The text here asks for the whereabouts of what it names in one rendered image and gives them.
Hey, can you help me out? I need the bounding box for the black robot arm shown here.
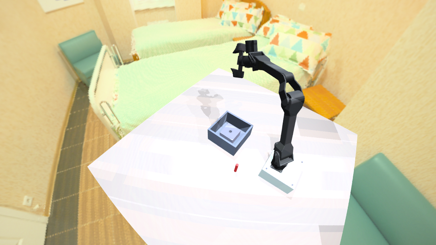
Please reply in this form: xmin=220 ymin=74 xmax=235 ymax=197
xmin=244 ymin=40 xmax=305 ymax=173

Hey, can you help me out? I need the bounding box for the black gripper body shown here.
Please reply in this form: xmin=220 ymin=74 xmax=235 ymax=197
xmin=233 ymin=43 xmax=247 ymax=78

